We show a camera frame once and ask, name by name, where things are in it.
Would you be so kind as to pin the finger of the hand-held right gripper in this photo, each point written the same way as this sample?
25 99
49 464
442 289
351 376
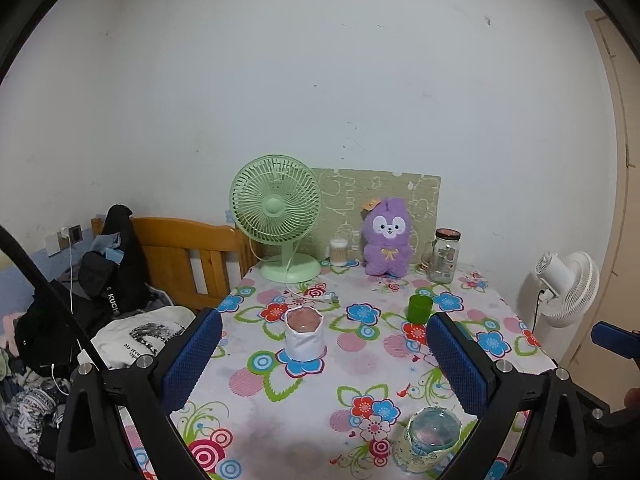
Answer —
616 339

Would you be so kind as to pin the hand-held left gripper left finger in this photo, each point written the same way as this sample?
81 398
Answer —
192 360

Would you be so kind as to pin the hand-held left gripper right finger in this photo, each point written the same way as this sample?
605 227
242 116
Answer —
457 365

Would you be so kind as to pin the green plastic cup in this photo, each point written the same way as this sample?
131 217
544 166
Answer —
418 310

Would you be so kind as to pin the clear printed glass cup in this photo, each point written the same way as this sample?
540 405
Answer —
430 440

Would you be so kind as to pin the white cup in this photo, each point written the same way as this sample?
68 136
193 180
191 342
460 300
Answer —
304 342

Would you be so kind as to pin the person's right hand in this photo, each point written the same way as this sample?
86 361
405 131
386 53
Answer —
634 400

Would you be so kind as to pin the white printed t-shirt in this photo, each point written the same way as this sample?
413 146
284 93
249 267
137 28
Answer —
145 332

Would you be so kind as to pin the white desk fan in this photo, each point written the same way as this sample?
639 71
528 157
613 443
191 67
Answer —
570 290

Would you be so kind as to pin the glass jar with red lid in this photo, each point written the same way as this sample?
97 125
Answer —
443 260

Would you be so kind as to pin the floral tablecloth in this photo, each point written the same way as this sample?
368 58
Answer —
350 375

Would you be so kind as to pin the small clear drinking glass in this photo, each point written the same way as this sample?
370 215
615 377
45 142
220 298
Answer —
425 256

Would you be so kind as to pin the black jacket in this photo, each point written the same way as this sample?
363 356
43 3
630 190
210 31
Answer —
122 270

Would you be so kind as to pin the wooden bed headboard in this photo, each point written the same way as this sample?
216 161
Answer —
175 240

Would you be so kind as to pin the purple plush toy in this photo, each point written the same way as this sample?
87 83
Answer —
387 252

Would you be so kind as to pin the blue denim cloth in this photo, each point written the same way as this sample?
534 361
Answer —
107 250

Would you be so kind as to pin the black clothes pile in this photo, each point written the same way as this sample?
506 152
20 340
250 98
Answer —
45 330

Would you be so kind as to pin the cotton swab container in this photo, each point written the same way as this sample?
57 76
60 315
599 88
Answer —
338 254

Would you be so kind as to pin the patterned cloth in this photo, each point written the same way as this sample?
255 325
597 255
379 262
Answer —
32 410

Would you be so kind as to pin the green desk fan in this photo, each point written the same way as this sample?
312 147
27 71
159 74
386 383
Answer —
274 205

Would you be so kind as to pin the pink cloth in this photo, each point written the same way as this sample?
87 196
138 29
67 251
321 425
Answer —
9 327

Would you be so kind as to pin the green patterned board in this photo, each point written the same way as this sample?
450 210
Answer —
340 195

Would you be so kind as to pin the beige door frame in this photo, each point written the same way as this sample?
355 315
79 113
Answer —
620 185

